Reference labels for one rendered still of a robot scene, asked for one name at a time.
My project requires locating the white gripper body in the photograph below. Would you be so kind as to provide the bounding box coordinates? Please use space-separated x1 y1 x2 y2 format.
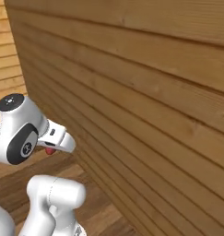
38 131 77 154

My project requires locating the red strawberry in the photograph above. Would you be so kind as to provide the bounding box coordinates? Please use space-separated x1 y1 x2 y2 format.
44 147 56 156

